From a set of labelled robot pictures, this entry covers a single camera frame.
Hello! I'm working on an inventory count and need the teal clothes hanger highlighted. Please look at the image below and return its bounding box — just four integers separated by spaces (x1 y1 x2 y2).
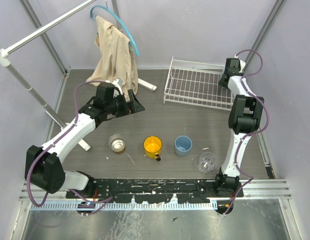
90 5 140 56

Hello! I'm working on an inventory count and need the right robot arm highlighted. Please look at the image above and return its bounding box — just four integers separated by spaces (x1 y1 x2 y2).
214 57 264 197

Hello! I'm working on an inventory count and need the aluminium frame rail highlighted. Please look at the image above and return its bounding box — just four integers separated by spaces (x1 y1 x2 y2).
28 178 291 215

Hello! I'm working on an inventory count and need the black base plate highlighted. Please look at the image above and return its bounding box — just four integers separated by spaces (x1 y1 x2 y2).
79 178 243 204

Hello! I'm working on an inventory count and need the light blue plastic cup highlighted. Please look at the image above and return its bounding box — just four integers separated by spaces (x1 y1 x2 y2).
174 135 192 157

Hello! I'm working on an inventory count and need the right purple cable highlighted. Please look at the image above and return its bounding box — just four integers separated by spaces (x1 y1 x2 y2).
223 49 270 216

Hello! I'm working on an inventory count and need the beige shirt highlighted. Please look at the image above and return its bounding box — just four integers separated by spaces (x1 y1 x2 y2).
87 16 138 101

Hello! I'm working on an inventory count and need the clear plastic cup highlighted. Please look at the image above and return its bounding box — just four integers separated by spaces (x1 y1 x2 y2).
197 152 218 173

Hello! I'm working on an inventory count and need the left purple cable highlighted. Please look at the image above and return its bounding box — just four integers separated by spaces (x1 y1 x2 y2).
26 80 115 217

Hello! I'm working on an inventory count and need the purple cable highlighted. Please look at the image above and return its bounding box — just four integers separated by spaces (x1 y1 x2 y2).
26 80 115 217
223 49 270 216

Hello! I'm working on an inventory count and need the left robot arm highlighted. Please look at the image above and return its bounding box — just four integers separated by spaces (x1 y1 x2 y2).
25 82 145 198

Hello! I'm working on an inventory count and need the white wire dish rack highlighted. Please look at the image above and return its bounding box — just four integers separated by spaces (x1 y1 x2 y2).
163 57 234 111

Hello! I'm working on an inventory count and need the silver garment rack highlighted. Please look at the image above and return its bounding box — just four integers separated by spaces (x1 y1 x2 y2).
0 0 157 152

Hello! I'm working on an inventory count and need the clear glass amber base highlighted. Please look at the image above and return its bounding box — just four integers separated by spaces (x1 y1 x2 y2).
108 134 126 154

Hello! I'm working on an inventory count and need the yellow mug black handle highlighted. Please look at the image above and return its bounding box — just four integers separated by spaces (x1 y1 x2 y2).
143 136 162 162

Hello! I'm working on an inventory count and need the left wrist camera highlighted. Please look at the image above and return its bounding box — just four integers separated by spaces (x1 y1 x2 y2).
112 78 123 98

